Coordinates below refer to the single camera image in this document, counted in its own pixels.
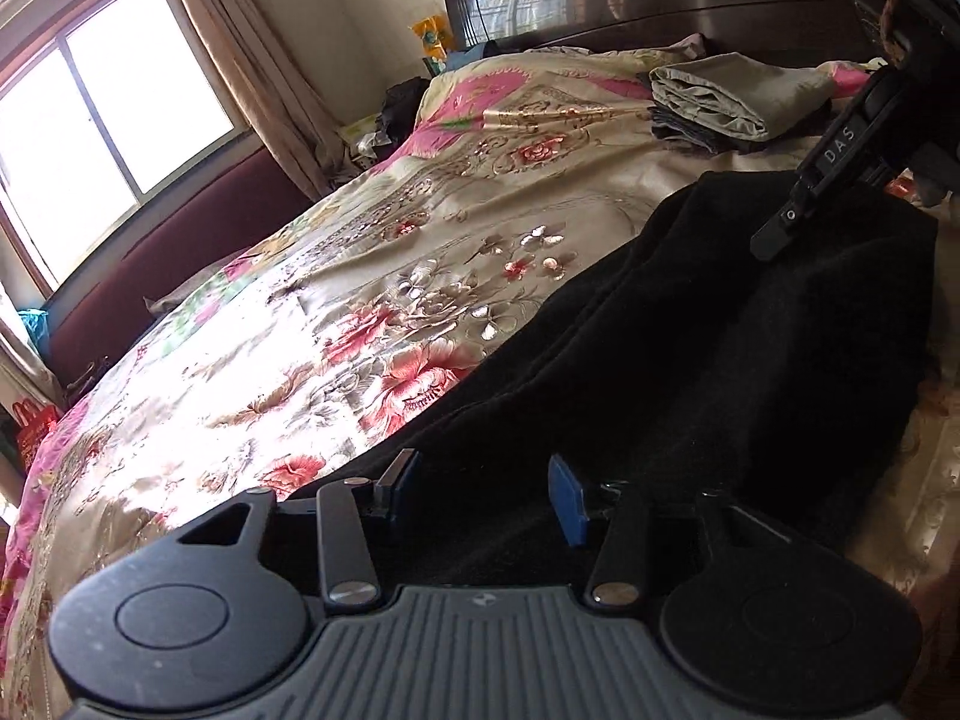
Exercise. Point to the folded grey cloth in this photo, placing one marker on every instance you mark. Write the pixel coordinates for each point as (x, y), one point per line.
(735, 94)

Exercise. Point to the window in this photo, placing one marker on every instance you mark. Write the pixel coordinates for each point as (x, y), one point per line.
(112, 105)

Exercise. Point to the maroon sofa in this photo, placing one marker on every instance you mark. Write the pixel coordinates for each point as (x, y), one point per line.
(172, 247)

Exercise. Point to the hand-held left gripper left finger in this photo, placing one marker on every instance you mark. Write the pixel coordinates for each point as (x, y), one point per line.
(401, 484)

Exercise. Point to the yellow packet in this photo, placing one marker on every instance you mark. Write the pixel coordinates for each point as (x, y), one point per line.
(433, 41)

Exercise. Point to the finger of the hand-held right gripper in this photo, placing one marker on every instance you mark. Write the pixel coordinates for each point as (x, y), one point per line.
(817, 172)

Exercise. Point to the red bag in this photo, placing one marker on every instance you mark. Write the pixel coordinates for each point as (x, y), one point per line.
(36, 431)

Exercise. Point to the floral satin bedspread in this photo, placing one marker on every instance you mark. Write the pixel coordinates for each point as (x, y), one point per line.
(337, 300)

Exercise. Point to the beige curtain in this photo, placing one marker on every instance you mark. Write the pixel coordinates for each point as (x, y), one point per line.
(22, 360)
(255, 52)

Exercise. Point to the black bag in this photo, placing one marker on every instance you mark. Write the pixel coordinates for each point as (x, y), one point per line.
(401, 105)

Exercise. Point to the folded dark cloth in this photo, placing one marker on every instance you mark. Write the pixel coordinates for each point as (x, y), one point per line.
(690, 136)

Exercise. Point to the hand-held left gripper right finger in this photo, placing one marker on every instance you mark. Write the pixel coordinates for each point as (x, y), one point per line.
(566, 502)

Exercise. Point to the teal plastic bag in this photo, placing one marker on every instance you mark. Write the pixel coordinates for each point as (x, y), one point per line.
(34, 334)

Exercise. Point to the black pants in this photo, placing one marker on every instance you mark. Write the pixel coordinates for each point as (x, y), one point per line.
(675, 360)

